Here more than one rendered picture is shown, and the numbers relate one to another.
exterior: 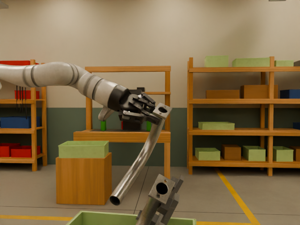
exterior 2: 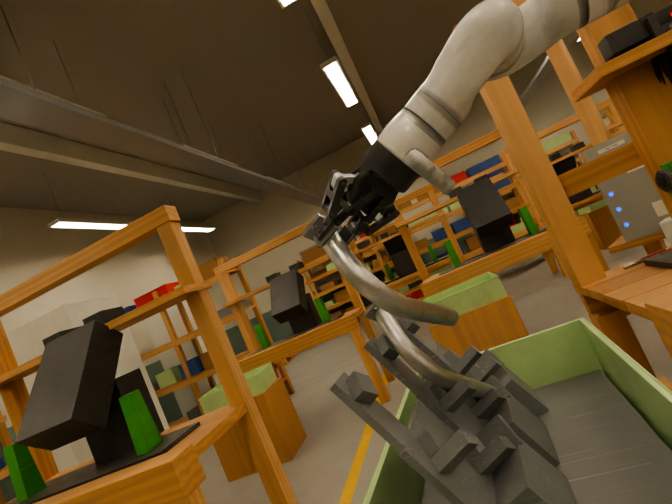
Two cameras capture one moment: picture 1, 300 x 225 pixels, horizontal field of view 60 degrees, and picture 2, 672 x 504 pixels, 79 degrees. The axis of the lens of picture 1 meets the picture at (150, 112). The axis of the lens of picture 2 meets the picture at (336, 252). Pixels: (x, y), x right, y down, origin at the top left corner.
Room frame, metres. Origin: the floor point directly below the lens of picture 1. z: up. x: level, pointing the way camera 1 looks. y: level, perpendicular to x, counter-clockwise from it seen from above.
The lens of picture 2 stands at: (1.31, 0.06, 1.25)
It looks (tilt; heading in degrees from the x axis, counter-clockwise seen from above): 4 degrees up; 189
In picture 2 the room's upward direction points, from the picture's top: 24 degrees counter-clockwise
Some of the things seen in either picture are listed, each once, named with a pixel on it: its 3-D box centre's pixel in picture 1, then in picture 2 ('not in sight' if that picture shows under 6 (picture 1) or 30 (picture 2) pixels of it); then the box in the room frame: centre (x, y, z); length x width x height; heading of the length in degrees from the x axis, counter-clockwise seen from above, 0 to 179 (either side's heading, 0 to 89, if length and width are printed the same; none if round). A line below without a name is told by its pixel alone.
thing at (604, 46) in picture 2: not in sight; (628, 37); (-0.20, 1.02, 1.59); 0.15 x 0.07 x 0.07; 86
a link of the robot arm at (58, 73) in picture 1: (53, 74); (520, 29); (0.79, 0.29, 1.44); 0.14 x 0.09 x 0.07; 76
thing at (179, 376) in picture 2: not in sight; (188, 355); (-4.39, -3.50, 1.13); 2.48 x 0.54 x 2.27; 86
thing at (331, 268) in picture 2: not in sight; (362, 274); (-9.63, -1.18, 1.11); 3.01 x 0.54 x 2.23; 86
